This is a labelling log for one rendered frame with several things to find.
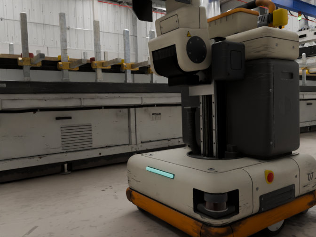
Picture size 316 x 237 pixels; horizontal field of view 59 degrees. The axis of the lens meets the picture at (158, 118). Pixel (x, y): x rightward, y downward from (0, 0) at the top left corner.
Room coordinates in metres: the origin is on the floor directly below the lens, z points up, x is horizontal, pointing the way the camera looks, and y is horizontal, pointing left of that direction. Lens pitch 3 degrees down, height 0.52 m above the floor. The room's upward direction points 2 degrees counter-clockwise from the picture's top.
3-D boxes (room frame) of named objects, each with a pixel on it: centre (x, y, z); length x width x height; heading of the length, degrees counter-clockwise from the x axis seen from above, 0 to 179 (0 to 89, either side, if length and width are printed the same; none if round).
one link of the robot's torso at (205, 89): (1.16, -0.17, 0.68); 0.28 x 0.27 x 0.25; 34
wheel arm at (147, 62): (2.25, 0.17, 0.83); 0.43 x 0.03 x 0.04; 35
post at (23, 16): (1.84, 0.84, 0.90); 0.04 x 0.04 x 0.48; 35
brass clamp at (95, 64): (2.14, 0.42, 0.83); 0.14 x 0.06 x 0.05; 125
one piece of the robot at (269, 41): (1.35, -0.35, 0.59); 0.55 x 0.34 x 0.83; 34
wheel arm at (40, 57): (1.82, 0.78, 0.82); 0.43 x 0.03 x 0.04; 35
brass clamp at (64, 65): (1.99, 0.62, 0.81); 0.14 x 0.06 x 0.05; 125
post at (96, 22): (2.12, 0.43, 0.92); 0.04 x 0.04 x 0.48; 35
